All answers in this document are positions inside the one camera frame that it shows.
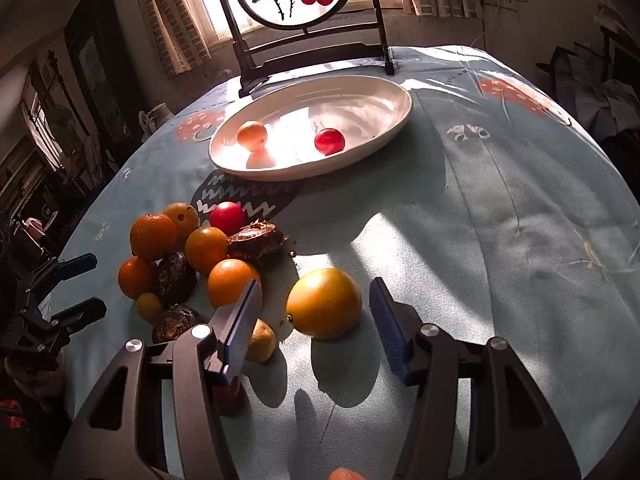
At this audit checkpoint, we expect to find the rough-skinned orange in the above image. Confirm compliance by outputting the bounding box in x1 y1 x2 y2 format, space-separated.
129 214 178 262

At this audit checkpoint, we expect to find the dark passion fruit lower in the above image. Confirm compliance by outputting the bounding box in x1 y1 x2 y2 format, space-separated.
152 304 204 344

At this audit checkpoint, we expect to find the white oval plate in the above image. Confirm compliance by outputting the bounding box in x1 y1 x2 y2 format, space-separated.
208 75 412 182

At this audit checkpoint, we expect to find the light blue patterned tablecloth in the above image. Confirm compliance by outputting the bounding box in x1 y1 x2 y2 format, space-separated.
52 47 639 479

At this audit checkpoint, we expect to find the large yellow citrus fruit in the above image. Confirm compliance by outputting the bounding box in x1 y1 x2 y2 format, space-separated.
285 268 362 340

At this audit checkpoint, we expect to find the smooth orange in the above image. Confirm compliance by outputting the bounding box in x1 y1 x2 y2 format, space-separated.
184 226 228 276

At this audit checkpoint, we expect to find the white kettle jug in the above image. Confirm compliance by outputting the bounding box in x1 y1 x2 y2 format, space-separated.
138 103 175 142

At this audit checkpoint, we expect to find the small yellow fruit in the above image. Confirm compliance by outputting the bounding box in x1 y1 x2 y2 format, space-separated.
136 292 165 324

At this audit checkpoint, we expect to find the orange at back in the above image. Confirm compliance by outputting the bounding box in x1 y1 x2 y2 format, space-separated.
163 203 200 240

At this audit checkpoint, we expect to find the orange mandarin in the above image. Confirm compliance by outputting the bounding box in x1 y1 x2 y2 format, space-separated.
117 256 156 300
207 259 262 309

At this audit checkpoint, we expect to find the round painted screen stand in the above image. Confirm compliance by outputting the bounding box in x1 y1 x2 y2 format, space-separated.
218 0 395 98

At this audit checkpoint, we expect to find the dark brown passion fruit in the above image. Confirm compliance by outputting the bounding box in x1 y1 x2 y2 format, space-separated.
228 221 286 261

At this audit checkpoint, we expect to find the left hand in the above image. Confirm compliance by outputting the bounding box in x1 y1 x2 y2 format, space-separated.
4 358 66 401

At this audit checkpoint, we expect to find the red cherry tomato in plate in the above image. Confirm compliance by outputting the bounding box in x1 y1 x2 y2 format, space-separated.
314 128 346 156

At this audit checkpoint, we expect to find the orange mandarin left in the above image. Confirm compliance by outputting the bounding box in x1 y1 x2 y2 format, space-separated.
117 256 156 300

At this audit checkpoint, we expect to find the small orange in plate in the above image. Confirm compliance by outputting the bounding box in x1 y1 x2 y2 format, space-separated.
236 122 268 153

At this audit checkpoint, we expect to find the small yellow-brown fruit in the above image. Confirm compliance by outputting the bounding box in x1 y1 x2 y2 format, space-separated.
245 318 278 364

